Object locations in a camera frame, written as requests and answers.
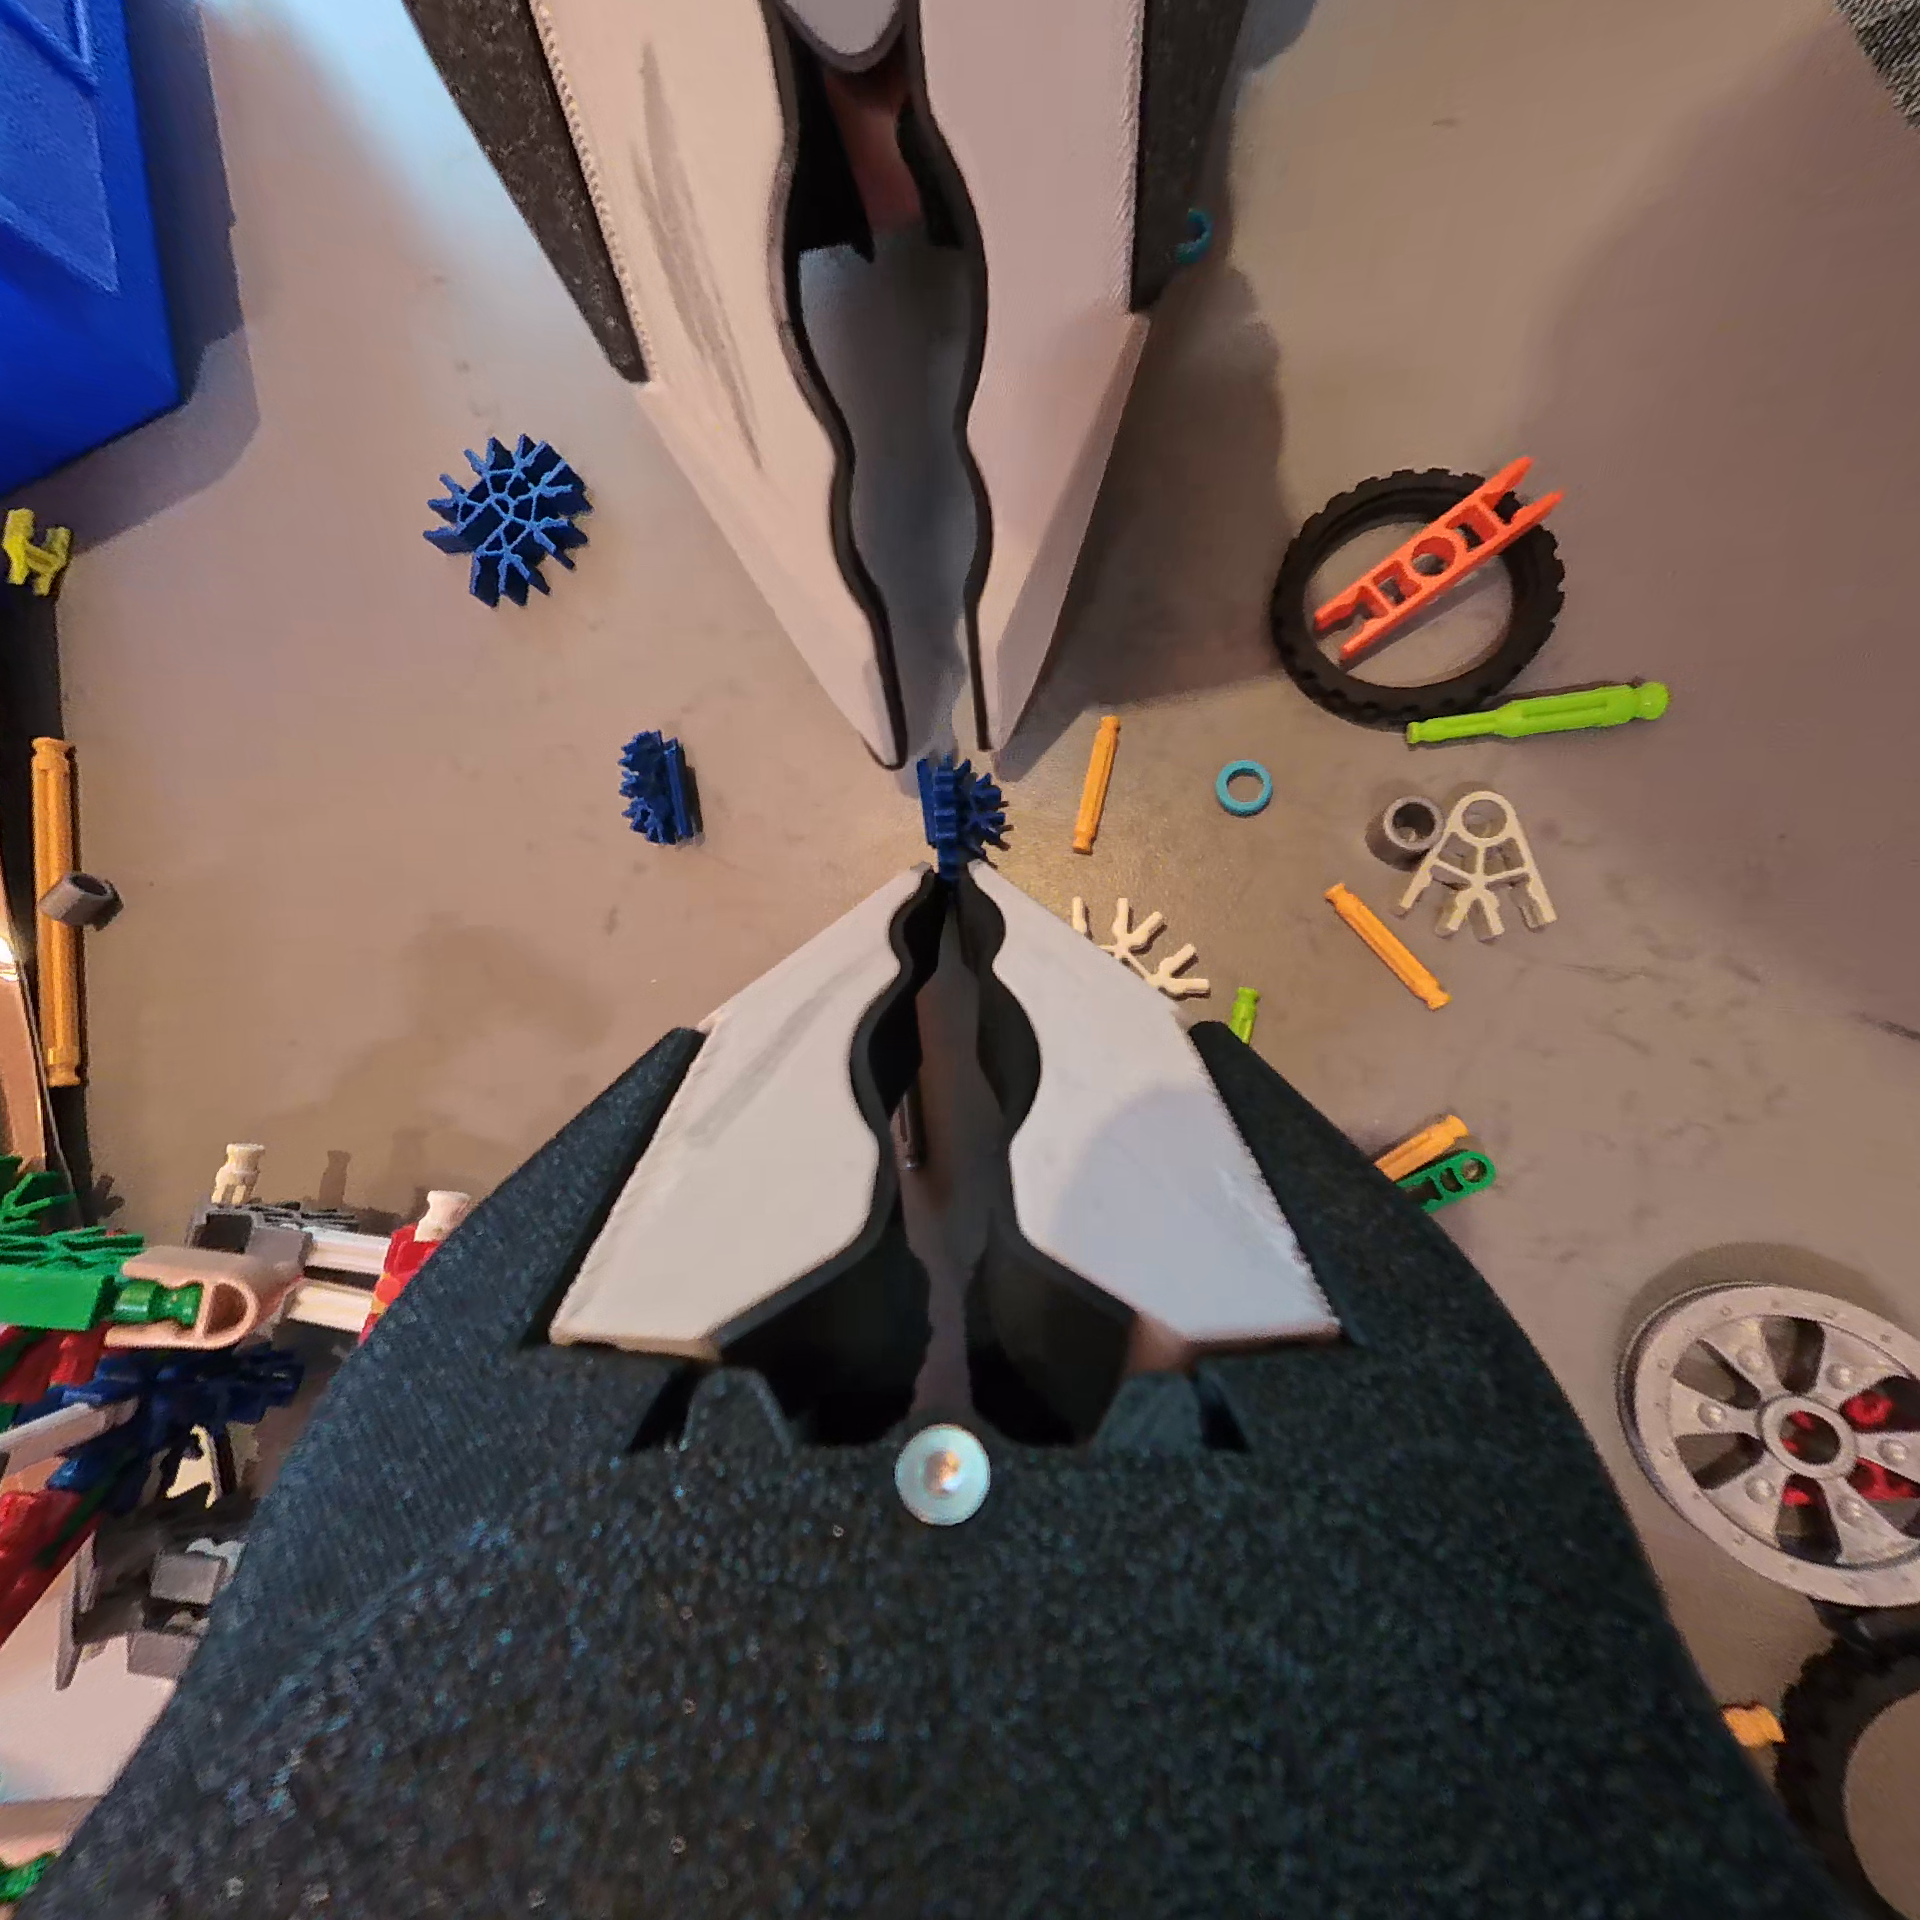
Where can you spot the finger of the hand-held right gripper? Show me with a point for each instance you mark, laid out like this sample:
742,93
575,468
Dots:
1047,375
701,375

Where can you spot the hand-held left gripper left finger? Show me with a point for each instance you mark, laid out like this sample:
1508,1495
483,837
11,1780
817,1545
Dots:
724,1181

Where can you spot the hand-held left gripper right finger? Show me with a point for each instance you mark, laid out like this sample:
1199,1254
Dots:
1153,1181

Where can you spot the blue snowflake connector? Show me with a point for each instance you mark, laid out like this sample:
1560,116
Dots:
662,788
508,522
956,813

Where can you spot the grey metal pin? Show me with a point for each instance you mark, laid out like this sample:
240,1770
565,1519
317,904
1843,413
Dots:
907,1125

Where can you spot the white snowflake connector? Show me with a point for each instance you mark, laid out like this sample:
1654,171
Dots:
1137,948

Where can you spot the short yellow rod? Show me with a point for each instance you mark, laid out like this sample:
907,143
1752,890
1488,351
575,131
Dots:
1752,1726
1390,942
1420,1149
1097,788

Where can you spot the green bar connector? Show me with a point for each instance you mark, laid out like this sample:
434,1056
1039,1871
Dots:
1457,1175

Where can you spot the black rubber tyre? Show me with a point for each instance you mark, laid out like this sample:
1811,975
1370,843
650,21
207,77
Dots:
1288,620

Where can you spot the orange bar connector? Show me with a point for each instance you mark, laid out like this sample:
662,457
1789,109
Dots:
1404,574

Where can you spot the blue plastic bin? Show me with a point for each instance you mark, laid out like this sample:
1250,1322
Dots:
73,221

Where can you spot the ivory fan connector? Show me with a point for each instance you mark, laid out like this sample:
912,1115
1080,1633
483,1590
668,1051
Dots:
1481,879

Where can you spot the colourful construction toy model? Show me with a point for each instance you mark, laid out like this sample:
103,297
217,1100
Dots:
224,1305

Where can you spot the silver spoked wheel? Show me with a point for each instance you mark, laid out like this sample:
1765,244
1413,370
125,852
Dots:
1685,1354

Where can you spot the long lime green rod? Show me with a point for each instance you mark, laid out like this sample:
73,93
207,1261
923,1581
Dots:
1530,717

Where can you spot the yellow clip connector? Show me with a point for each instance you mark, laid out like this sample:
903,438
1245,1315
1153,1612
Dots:
28,552

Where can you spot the long yellow rod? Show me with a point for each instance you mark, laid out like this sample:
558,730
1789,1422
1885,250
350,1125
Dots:
60,990

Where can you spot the black knobby tyre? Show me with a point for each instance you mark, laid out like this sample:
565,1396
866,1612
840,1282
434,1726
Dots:
1811,1726

